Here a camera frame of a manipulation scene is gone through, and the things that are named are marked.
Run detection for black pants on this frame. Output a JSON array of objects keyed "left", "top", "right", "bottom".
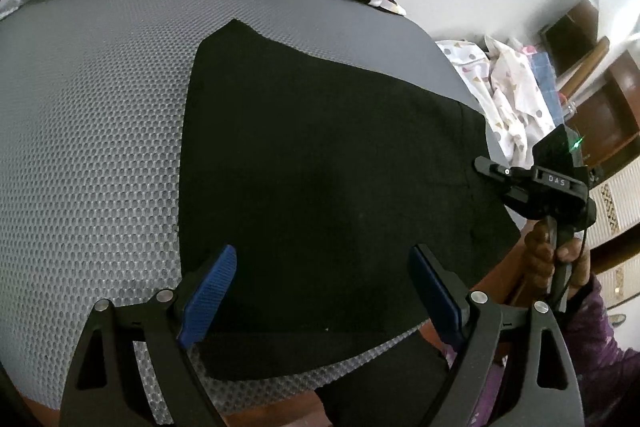
[{"left": 178, "top": 21, "right": 520, "bottom": 381}]

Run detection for brown wooden furniture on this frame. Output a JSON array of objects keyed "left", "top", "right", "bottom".
[{"left": 538, "top": 0, "right": 640, "bottom": 308}]

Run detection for grey mesh mattress pad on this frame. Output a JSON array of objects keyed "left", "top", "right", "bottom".
[{"left": 1, "top": 0, "right": 484, "bottom": 426}]

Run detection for purple sleeve forearm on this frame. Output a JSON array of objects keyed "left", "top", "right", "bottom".
[{"left": 444, "top": 273, "right": 640, "bottom": 427}]

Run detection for white dotted cloth pile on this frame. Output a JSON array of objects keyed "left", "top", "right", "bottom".
[{"left": 436, "top": 36, "right": 556, "bottom": 168}]

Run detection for person right hand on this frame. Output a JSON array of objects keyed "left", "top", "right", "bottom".
[{"left": 523, "top": 221, "right": 591, "bottom": 299}]

